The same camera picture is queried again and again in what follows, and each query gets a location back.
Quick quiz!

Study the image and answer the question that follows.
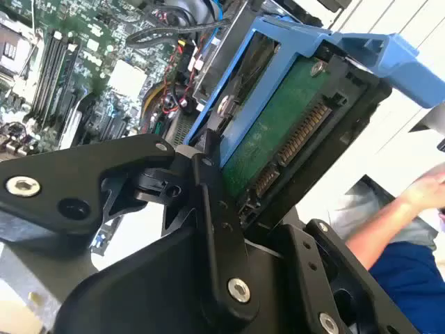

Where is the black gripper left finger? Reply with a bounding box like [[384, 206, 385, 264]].
[[0, 127, 261, 324]]

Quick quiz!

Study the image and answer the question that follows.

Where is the bare person hand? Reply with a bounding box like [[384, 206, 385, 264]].
[[399, 165, 445, 210]]

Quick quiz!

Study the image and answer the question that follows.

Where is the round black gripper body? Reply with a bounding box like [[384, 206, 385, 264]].
[[51, 224, 300, 334]]

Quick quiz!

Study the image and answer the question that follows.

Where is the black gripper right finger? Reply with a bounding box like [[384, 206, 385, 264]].
[[270, 218, 420, 334]]

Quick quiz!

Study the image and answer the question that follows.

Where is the hard disk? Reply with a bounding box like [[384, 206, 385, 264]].
[[182, 15, 445, 232]]

